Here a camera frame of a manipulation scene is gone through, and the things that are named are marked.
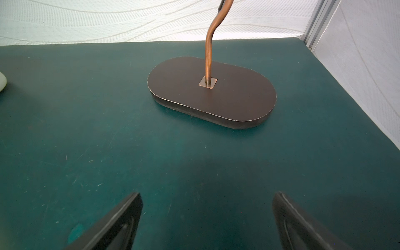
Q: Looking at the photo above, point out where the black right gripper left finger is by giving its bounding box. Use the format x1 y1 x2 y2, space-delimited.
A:
66 192 143 250

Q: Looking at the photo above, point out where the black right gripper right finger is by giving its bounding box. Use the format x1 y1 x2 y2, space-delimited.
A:
272 192 351 250

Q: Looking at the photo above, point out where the copper hook stand dark base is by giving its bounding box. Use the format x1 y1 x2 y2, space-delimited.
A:
147 0 277 130

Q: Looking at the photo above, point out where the lavender ceramic bowl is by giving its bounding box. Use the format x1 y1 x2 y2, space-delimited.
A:
0 72 7 92

